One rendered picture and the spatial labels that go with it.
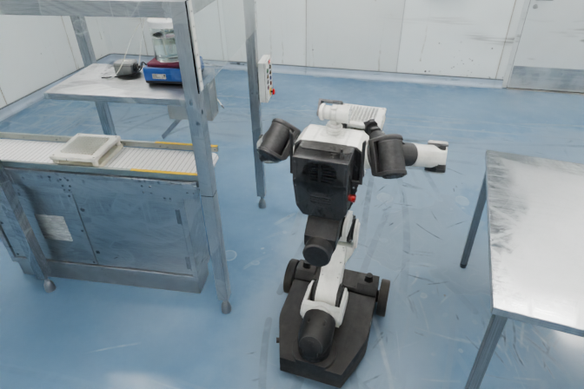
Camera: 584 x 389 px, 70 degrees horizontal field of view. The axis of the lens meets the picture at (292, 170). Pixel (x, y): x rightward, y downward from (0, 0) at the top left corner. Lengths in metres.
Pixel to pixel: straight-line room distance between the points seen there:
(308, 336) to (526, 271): 0.91
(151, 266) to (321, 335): 1.11
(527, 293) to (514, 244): 0.25
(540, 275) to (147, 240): 1.87
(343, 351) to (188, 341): 0.83
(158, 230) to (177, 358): 0.66
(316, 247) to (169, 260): 1.11
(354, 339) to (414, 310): 0.52
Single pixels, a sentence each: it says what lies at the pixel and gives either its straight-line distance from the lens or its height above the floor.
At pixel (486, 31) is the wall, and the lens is 5.57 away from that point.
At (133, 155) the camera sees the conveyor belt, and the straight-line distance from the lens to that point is 2.32.
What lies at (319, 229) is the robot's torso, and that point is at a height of 0.86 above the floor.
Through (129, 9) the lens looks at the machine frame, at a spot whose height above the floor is 1.64.
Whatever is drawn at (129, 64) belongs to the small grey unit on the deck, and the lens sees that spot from 2.05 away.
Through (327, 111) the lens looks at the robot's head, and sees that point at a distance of 1.54.
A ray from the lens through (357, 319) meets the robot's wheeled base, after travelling 2.27.
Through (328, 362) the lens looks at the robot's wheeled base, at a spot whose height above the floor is 0.19.
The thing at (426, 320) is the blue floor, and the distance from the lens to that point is 2.56.
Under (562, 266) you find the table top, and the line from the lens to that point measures 1.85.
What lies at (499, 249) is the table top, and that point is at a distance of 1.81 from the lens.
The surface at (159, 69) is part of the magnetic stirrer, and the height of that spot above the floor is 1.37.
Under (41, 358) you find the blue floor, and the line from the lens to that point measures 2.68.
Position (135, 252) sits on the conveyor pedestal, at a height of 0.30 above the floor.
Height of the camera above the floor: 1.95
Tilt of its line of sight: 33 degrees down
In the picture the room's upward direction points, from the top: 1 degrees counter-clockwise
